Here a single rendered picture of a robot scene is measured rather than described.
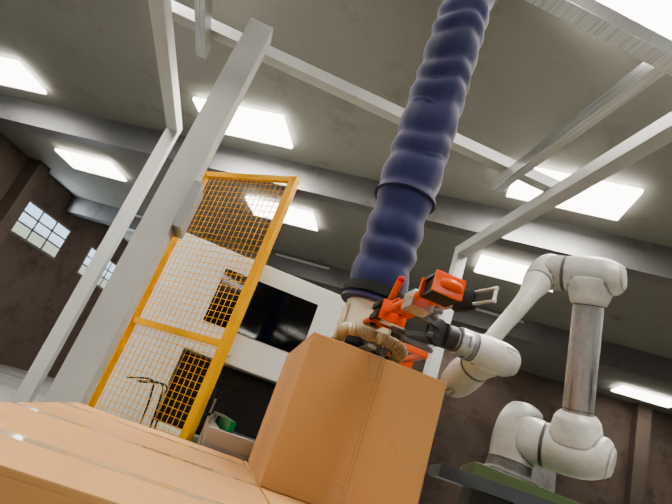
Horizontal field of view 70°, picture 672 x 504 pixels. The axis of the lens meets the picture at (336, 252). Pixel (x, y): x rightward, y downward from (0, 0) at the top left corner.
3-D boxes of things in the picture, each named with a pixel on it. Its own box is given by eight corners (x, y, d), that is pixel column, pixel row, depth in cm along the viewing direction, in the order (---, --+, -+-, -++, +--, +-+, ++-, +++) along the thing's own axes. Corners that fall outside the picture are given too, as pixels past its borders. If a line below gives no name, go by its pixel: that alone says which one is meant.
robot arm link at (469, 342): (476, 360, 138) (458, 352, 137) (460, 362, 147) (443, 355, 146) (482, 330, 142) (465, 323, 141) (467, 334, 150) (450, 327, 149)
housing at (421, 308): (399, 309, 124) (403, 293, 126) (422, 318, 125) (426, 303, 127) (409, 304, 118) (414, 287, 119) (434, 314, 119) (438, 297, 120)
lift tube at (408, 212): (334, 300, 177) (408, 87, 214) (388, 322, 180) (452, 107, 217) (350, 287, 157) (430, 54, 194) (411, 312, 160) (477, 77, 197)
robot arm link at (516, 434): (494, 460, 184) (507, 405, 193) (544, 477, 173) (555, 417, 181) (481, 450, 174) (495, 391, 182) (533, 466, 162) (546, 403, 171)
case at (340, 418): (247, 461, 172) (287, 354, 186) (350, 497, 175) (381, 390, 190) (259, 486, 116) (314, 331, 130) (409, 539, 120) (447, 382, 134)
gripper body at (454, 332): (464, 324, 141) (436, 313, 140) (457, 352, 138) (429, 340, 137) (452, 328, 148) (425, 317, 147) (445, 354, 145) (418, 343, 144)
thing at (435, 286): (416, 296, 112) (421, 277, 114) (444, 308, 113) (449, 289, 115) (431, 289, 105) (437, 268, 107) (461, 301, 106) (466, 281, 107)
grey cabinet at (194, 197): (174, 236, 280) (195, 193, 291) (182, 239, 280) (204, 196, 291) (171, 224, 261) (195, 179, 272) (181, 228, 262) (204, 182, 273)
